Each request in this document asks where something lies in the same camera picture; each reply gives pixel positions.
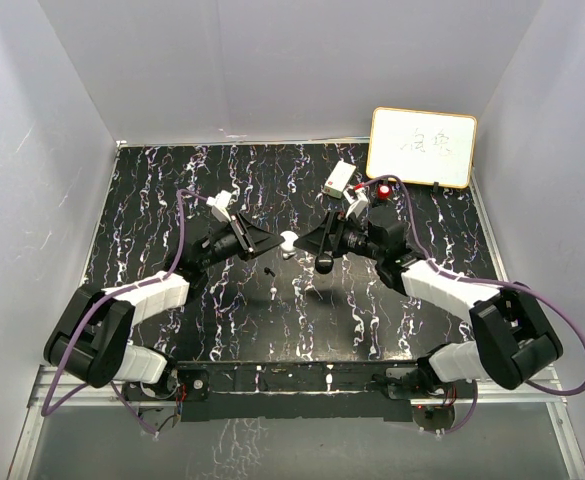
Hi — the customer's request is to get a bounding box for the purple cable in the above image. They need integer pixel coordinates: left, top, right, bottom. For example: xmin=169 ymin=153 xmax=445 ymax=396
xmin=356 ymin=174 xmax=585 ymax=397
xmin=40 ymin=188 xmax=213 ymax=417

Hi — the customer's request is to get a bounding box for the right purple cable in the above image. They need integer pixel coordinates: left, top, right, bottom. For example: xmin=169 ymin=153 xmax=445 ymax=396
xmin=356 ymin=174 xmax=585 ymax=397

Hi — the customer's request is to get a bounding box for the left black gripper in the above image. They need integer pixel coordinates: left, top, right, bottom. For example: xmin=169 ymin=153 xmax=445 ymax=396
xmin=199 ymin=213 xmax=285 ymax=270

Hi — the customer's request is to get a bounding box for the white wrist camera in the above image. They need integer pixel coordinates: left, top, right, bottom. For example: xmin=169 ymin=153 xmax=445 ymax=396
xmin=343 ymin=183 xmax=369 ymax=219
xmin=206 ymin=190 xmax=232 ymax=223

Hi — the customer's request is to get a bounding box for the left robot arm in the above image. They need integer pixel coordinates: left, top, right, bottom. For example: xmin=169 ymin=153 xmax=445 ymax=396
xmin=43 ymin=214 xmax=285 ymax=399

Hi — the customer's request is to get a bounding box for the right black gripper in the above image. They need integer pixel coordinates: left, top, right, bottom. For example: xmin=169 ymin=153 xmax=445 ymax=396
xmin=295 ymin=210 xmax=384 ymax=262

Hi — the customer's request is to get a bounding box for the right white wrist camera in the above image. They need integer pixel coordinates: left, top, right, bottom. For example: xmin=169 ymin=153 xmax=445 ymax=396
xmin=343 ymin=183 xmax=369 ymax=219

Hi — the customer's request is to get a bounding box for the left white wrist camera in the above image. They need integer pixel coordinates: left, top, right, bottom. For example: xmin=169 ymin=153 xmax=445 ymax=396
xmin=206 ymin=190 xmax=232 ymax=223

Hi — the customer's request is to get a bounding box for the black earbud charging case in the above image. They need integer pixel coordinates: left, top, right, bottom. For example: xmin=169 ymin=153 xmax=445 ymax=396
xmin=314 ymin=253 xmax=334 ymax=275

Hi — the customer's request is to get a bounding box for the white earbud charging case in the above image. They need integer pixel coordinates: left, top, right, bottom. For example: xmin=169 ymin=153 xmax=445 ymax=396
xmin=279 ymin=231 xmax=298 ymax=255

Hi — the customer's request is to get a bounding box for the red emergency button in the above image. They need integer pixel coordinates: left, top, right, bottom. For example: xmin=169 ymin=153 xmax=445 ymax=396
xmin=376 ymin=184 xmax=392 ymax=201

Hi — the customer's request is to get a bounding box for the white cardboard box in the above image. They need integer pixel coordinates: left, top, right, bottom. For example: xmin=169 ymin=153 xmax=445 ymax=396
xmin=322 ymin=160 xmax=356 ymax=199

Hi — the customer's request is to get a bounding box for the white board yellow frame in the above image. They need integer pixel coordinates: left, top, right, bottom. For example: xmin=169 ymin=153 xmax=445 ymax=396
xmin=366 ymin=107 xmax=478 ymax=189

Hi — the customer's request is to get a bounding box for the black front mounting bar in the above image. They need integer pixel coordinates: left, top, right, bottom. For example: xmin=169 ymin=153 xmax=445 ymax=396
xmin=172 ymin=360 xmax=416 ymax=422

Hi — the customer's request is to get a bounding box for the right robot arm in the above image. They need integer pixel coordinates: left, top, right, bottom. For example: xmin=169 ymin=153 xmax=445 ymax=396
xmin=294 ymin=211 xmax=563 ymax=397

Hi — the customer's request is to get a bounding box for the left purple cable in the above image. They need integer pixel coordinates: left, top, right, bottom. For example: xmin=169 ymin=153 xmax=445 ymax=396
xmin=40 ymin=188 xmax=213 ymax=417

